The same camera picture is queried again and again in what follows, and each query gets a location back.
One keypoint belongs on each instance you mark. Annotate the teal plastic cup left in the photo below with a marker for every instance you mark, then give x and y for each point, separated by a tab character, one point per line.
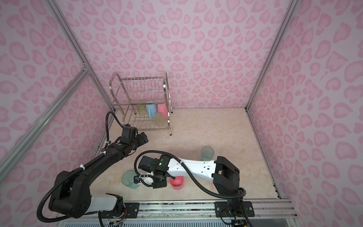
128	179

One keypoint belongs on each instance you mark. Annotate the left aluminium frame beam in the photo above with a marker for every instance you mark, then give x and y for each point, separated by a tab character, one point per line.
19	150

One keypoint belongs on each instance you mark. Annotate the yellow-green plastic cup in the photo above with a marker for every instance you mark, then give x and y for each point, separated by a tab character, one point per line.
160	120

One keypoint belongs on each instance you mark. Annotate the teal plastic cup right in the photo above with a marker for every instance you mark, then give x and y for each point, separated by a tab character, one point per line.
207	153

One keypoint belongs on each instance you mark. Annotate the chrome wire dish rack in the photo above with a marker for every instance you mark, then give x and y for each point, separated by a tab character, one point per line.
127	92

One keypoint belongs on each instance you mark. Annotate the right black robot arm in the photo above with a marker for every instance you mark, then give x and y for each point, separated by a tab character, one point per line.
218	178

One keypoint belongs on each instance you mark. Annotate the green plastic cup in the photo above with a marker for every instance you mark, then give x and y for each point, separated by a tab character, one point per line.
141	109

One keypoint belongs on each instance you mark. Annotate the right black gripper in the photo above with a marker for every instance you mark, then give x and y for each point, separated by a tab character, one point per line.
160	185

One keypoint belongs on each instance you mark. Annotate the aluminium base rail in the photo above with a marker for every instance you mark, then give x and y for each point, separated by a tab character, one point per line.
196	213

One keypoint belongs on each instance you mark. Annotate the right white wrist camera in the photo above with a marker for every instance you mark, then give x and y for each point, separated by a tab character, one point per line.
146	179

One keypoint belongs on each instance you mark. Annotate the teal plastic cup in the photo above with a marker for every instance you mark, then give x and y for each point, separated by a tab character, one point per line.
128	179
207	153

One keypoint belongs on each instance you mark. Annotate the pink plastic cup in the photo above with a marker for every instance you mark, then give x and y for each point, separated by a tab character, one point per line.
162	108
177	182

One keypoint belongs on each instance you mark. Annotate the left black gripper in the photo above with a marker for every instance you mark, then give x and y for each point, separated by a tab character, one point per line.
142	141

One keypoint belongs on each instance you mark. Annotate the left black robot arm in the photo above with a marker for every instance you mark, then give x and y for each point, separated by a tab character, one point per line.
71	194

